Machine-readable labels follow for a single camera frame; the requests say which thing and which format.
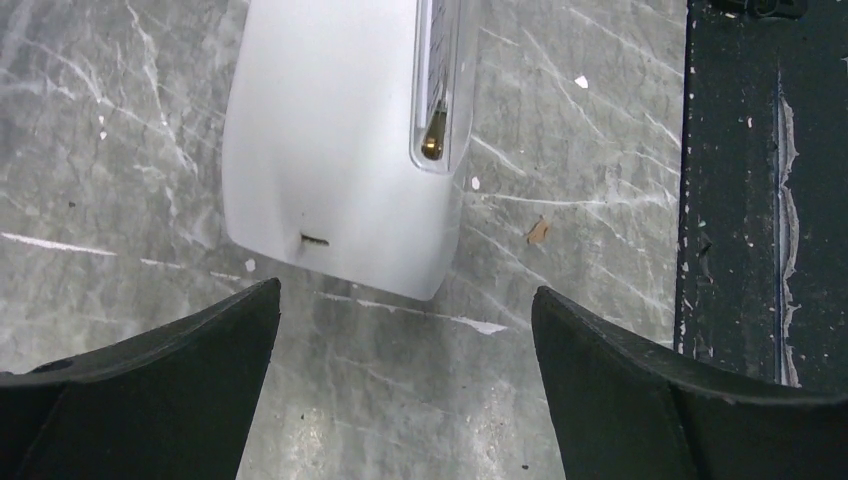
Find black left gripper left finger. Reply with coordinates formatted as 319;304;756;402
1;278;281;479

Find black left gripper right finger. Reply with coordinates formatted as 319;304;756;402
531;287;847;479

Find clear plastic metronome cover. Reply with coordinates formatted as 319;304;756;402
410;1;481;175

